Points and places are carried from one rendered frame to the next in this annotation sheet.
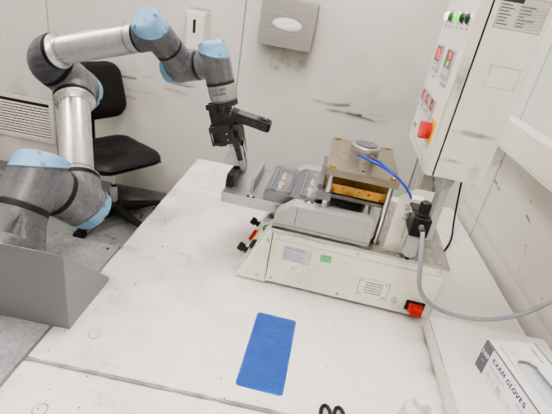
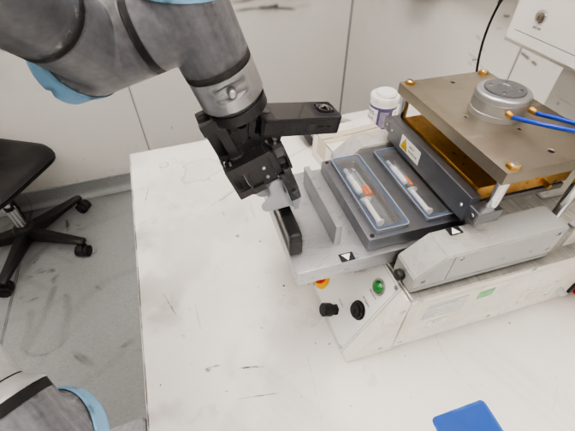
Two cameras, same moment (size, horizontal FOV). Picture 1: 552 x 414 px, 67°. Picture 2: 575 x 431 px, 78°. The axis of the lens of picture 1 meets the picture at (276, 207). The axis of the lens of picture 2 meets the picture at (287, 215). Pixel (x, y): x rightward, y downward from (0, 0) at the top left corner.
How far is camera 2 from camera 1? 0.81 m
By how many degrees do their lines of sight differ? 25
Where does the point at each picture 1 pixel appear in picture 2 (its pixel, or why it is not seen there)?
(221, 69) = (223, 30)
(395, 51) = not seen: outside the picture
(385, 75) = not seen: outside the picture
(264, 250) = (395, 323)
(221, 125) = (244, 153)
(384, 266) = (564, 266)
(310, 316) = (487, 376)
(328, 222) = (501, 252)
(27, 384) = not seen: outside the picture
